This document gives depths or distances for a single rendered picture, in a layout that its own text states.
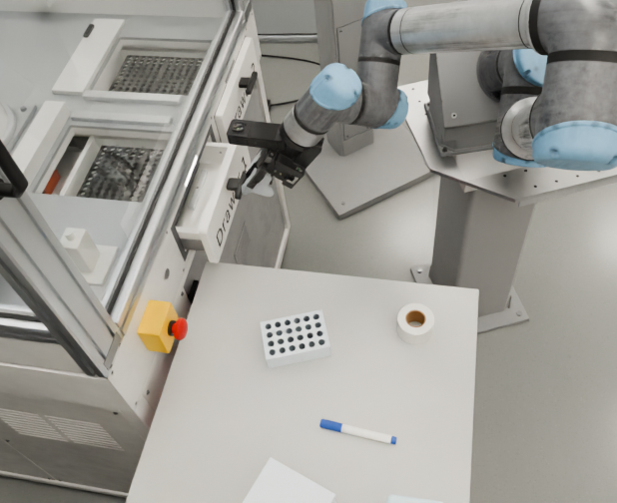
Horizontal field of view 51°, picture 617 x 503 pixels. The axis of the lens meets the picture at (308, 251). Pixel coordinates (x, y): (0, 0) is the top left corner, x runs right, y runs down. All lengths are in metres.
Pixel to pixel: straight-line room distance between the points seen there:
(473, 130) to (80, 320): 0.96
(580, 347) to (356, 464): 1.19
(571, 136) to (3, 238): 0.71
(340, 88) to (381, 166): 1.48
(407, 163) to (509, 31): 1.59
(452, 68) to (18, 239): 1.00
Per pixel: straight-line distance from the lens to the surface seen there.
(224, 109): 1.50
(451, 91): 1.52
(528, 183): 1.55
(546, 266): 2.36
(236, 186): 1.35
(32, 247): 0.90
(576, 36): 0.93
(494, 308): 2.19
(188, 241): 1.34
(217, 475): 1.22
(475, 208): 1.70
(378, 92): 1.17
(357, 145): 2.59
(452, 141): 1.57
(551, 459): 2.06
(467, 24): 1.05
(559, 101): 0.92
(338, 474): 1.19
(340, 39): 2.25
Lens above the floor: 1.90
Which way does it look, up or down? 54 degrees down
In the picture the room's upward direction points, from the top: 9 degrees counter-clockwise
